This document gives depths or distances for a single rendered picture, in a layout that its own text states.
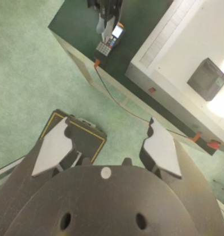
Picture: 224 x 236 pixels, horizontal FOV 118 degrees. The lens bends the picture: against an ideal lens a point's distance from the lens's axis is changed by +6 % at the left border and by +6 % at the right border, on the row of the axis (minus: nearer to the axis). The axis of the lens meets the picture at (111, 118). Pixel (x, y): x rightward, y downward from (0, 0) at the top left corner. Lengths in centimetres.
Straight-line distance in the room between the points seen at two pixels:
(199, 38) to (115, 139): 118
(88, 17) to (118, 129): 111
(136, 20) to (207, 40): 33
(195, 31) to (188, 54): 9
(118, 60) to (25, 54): 157
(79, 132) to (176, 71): 90
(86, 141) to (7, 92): 144
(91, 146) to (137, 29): 101
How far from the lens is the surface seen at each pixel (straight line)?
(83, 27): 58
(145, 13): 66
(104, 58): 44
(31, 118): 164
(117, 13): 41
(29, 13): 209
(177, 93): 41
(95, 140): 90
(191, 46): 51
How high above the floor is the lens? 113
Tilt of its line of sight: 84 degrees down
